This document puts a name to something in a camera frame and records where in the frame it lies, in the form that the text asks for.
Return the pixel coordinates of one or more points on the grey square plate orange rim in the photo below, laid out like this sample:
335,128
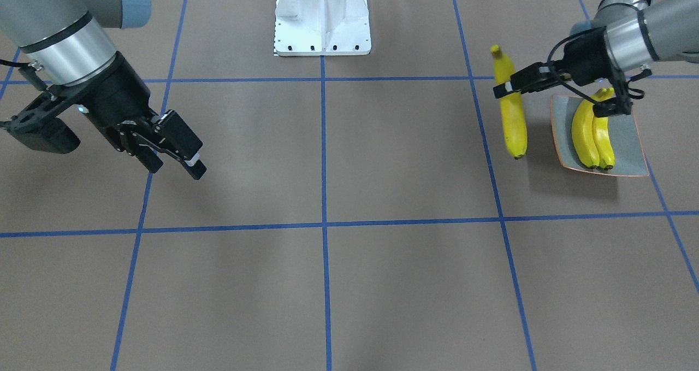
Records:
629,154

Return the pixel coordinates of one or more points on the brown paper table cover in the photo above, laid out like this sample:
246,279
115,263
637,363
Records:
358,213

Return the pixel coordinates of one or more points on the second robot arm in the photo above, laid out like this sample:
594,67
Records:
638,34

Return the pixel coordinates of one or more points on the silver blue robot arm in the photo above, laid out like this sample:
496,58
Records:
73,61

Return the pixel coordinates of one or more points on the yellow banana basket top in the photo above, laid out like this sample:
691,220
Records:
512,117

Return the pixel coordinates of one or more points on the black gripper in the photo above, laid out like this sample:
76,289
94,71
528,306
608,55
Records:
119,99

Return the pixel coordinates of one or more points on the white pillar with base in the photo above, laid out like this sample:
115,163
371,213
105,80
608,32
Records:
322,28

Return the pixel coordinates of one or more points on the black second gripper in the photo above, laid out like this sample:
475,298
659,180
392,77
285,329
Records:
585,57

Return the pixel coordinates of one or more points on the yellow banana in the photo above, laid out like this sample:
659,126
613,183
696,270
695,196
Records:
582,135
600,129

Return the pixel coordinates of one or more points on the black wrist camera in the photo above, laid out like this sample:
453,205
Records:
38,126

